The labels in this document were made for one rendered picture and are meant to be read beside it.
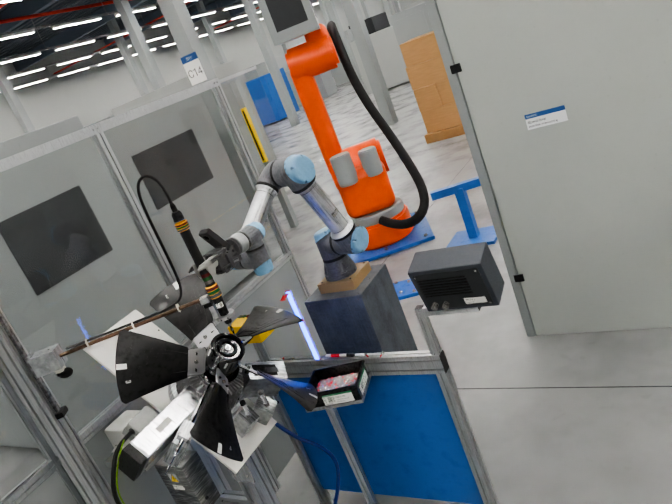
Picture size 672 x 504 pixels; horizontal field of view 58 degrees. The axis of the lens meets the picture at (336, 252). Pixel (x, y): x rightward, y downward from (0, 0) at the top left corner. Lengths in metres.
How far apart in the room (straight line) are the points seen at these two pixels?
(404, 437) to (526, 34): 1.97
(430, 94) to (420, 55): 0.61
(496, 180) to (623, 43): 0.90
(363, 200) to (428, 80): 4.35
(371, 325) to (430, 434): 0.52
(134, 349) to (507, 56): 2.25
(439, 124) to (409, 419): 7.88
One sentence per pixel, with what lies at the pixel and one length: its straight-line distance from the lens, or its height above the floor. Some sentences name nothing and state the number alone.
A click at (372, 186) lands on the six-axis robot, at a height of 0.64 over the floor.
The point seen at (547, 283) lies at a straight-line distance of 3.69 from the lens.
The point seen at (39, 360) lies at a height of 1.40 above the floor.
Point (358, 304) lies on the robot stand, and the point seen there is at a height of 0.96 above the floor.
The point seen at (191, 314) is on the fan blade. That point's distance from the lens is 2.21.
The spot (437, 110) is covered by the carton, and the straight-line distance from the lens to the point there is 9.98.
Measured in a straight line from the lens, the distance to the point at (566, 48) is 3.23.
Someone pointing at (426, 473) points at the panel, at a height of 0.27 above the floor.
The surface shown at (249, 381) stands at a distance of 2.24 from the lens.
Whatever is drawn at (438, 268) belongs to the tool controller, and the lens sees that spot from 2.00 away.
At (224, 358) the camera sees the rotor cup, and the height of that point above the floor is 1.21.
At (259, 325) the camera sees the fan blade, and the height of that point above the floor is 1.18.
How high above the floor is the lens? 2.00
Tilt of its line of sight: 18 degrees down
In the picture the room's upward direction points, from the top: 22 degrees counter-clockwise
